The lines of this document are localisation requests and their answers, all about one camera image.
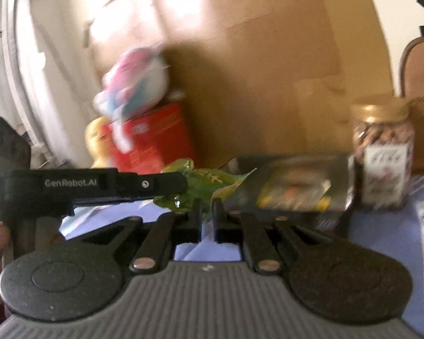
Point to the yellow plush toy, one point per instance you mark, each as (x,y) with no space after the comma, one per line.
(98,143)

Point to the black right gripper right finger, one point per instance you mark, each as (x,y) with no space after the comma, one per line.
(330,276)

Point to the blue patterned tablecloth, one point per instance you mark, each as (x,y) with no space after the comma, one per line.
(399,234)

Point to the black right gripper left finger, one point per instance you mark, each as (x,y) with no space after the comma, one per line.
(82,276)

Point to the black sheep wool box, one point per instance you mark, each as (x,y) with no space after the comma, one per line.
(314,190)

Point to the green snack packet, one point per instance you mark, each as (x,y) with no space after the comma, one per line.
(204,184)

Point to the red gift box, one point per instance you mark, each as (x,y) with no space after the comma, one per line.
(157,139)

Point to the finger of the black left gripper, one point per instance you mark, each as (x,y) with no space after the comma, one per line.
(144,187)

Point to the brown chair back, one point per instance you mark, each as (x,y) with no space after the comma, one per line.
(411,71)

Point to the nut jar with gold lid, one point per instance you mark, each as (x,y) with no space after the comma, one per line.
(383,147)

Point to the wooden cabinet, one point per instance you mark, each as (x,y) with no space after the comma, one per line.
(260,76)

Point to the pink white plush toy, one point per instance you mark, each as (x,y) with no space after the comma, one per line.
(132,87)

